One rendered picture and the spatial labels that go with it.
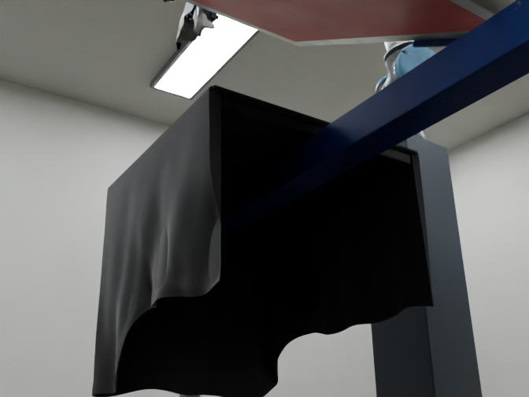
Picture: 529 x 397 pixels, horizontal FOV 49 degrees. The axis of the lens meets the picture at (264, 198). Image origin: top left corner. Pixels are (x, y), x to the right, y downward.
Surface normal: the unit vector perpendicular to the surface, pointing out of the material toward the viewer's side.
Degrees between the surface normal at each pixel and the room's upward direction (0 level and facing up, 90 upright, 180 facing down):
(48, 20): 180
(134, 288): 93
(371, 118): 90
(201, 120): 92
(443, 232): 90
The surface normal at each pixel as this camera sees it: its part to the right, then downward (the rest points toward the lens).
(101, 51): 0.01, 0.93
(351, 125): -0.84, -0.19
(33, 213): 0.54, -0.32
